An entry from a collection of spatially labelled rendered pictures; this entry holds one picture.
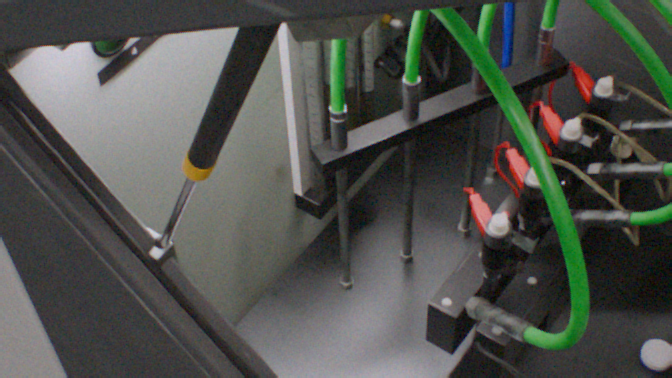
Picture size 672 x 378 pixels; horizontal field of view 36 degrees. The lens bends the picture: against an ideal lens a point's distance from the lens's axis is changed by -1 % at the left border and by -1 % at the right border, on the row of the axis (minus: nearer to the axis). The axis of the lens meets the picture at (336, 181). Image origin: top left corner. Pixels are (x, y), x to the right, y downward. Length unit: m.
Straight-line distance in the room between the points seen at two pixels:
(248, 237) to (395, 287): 0.22
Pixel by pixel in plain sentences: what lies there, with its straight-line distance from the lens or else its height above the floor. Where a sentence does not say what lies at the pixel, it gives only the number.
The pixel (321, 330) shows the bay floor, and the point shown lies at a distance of 1.31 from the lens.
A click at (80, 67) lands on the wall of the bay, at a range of 0.87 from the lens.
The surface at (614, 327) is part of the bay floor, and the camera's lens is 1.34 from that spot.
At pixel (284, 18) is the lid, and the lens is 0.41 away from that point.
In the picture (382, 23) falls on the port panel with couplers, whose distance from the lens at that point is 1.27.
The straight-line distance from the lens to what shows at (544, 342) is 0.90.
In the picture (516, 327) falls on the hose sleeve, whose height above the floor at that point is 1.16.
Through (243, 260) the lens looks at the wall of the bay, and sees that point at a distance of 1.25.
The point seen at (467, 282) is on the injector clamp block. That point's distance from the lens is 1.17.
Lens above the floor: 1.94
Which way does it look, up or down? 50 degrees down
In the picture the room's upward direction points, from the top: 3 degrees counter-clockwise
